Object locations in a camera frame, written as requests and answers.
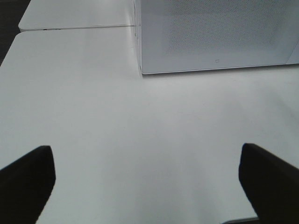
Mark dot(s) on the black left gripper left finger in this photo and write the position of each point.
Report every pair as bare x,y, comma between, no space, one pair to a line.
26,185

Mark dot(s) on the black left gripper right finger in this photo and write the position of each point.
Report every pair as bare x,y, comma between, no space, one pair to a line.
270,184

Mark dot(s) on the white microwave door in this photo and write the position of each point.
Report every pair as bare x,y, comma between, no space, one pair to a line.
210,35

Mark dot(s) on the white microwave oven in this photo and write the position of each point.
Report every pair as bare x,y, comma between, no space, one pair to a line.
137,35

